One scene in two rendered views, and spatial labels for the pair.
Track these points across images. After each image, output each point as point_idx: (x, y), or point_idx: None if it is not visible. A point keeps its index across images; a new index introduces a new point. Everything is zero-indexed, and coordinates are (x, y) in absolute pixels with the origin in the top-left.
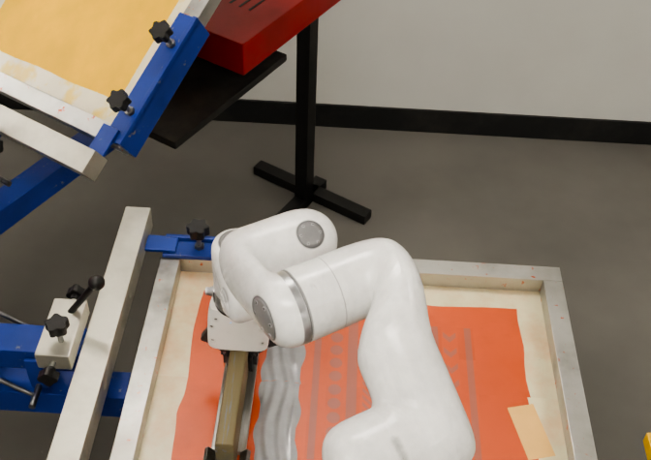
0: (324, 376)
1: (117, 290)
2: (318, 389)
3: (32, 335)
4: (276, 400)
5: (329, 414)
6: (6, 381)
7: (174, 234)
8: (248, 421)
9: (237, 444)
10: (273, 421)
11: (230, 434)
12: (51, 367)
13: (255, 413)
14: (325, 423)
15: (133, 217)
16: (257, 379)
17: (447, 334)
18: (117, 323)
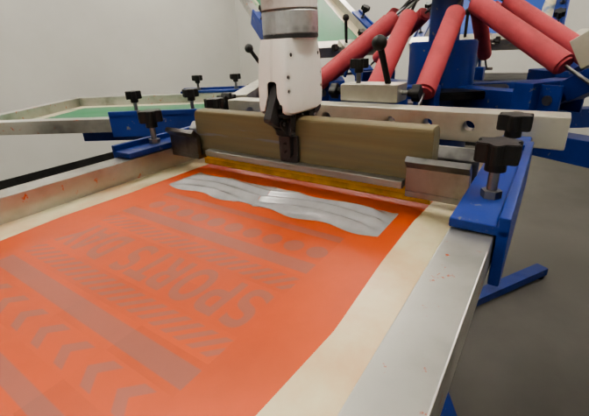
0: (243, 220)
1: (421, 108)
2: (230, 213)
3: None
4: (247, 187)
5: (192, 212)
6: None
7: (531, 144)
8: (230, 153)
9: (212, 143)
10: (227, 184)
11: (204, 109)
12: (339, 88)
13: (250, 181)
14: (185, 207)
15: (547, 113)
16: (287, 188)
17: (139, 397)
18: (376, 108)
